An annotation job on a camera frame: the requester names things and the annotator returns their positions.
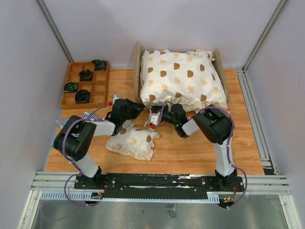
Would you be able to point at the blue striped cloth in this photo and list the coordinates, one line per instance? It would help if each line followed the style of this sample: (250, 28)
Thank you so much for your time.
(62, 122)

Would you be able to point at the black green rolled sock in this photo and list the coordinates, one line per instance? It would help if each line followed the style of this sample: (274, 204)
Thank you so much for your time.
(71, 87)

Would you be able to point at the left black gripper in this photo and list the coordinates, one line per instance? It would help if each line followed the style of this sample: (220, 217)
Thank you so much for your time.
(136, 107)

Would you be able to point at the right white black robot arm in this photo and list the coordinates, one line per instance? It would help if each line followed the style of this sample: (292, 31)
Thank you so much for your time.
(216, 125)

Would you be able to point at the aluminium rail frame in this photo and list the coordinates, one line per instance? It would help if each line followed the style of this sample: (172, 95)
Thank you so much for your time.
(52, 186)

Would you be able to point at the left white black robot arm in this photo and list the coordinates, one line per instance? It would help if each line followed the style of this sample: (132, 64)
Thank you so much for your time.
(75, 138)

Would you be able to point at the left aluminium corner post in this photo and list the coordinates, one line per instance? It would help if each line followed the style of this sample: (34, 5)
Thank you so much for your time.
(56, 33)

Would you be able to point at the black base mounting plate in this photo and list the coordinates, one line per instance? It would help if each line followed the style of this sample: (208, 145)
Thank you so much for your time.
(160, 186)

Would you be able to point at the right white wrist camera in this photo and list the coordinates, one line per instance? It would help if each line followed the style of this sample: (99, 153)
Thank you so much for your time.
(154, 120)

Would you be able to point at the large bear print cushion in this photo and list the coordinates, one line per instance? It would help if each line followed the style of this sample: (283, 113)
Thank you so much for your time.
(183, 81)

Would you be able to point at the black rolled sock bottom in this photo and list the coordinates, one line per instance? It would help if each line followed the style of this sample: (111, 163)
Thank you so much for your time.
(82, 96)

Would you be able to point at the wooden pet bed frame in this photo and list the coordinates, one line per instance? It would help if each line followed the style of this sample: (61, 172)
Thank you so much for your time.
(137, 69)

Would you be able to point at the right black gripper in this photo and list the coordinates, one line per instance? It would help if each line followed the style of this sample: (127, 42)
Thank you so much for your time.
(165, 108)

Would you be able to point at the aluminium corner post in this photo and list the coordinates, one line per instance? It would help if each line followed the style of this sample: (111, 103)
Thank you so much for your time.
(56, 33)
(282, 4)

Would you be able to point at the black rolled sock middle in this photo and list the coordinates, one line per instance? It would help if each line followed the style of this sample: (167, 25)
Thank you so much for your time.
(86, 75)

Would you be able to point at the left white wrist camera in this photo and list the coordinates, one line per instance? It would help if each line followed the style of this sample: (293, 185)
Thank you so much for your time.
(115, 97)

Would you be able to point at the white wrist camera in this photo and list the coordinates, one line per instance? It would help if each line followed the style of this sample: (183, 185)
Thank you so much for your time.
(115, 97)
(154, 120)

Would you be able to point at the right aluminium corner post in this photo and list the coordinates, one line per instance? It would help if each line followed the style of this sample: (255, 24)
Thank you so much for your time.
(282, 4)

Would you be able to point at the small bear print pillow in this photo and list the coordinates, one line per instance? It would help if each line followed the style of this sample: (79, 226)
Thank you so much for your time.
(134, 142)

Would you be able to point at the black rolled sock top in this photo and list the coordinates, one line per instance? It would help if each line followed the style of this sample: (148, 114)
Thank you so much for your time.
(99, 65)

